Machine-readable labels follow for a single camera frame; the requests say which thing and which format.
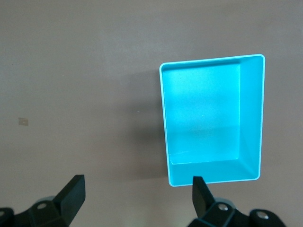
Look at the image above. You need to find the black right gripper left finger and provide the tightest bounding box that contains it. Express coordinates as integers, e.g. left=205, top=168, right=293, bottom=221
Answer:
left=0, top=174, right=85, bottom=227

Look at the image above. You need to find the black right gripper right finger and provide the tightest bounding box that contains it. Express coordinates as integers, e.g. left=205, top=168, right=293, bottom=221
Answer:
left=189, top=176, right=285, bottom=227

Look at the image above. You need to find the teal plastic storage bin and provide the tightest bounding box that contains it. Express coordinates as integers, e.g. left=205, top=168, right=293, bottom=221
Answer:
left=158, top=53, right=266, bottom=188

